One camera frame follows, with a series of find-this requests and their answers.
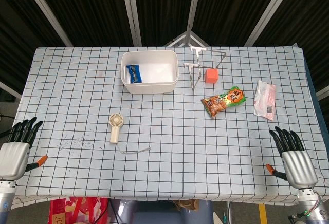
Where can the red patterned bag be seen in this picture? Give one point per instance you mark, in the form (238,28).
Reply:
(77,209)

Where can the white grid tablecloth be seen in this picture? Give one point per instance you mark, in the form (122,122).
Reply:
(164,131)

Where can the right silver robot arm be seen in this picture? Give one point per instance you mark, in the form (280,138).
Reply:
(312,203)

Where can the orange cube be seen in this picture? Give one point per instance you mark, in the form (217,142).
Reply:
(211,76)

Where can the pink white plastic packet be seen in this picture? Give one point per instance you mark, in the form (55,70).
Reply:
(264,101)

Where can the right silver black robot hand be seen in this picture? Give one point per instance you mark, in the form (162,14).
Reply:
(298,165)

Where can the light yellow handheld fan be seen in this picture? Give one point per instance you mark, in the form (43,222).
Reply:
(116,127)

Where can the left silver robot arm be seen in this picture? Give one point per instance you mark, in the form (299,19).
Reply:
(6,195)

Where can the white plastic storage bin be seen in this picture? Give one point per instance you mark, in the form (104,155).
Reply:
(150,71)

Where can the blue snack packet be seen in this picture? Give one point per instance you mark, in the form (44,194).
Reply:
(134,73)

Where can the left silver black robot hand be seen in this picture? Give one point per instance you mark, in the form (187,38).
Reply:
(14,158)

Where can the white tripod stand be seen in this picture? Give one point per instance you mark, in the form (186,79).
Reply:
(186,39)

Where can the green orange snack bag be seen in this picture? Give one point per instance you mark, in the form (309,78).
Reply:
(223,100)

